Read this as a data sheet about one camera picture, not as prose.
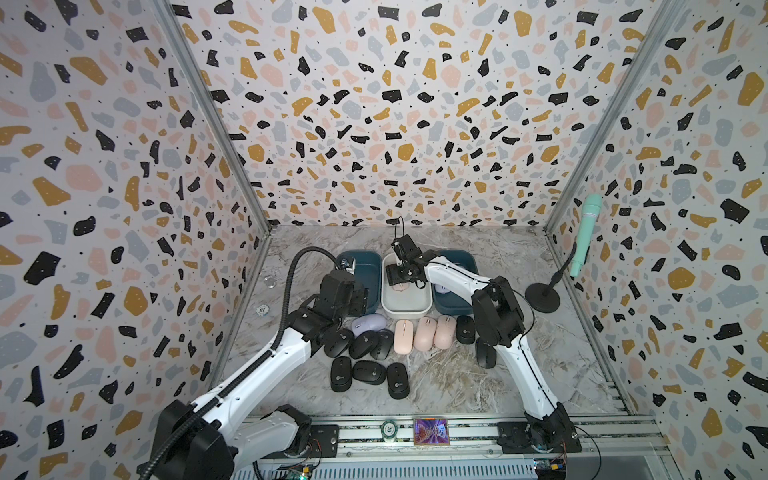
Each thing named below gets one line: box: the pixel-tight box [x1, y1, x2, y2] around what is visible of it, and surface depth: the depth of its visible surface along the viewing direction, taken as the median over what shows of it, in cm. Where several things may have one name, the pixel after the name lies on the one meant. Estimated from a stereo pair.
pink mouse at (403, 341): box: [393, 319, 414, 355], surface depth 92 cm
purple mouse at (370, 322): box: [351, 314, 387, 337], surface depth 94 cm
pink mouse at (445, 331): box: [434, 315, 457, 350], surface depth 93 cm
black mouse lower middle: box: [352, 360, 387, 385], surface depth 85 cm
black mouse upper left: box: [324, 328, 354, 358], surface depth 89 cm
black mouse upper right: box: [370, 328, 394, 360], surface depth 90 cm
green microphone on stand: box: [525, 193, 603, 314], surface depth 81 cm
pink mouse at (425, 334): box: [414, 317, 437, 352], surface depth 92 cm
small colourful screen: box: [413, 417, 450, 446], surface depth 76 cm
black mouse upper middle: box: [349, 330, 378, 359], surface depth 89 cm
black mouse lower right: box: [386, 362, 410, 400], surface depth 82 cm
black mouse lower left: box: [330, 356, 353, 393], surface depth 84 cm
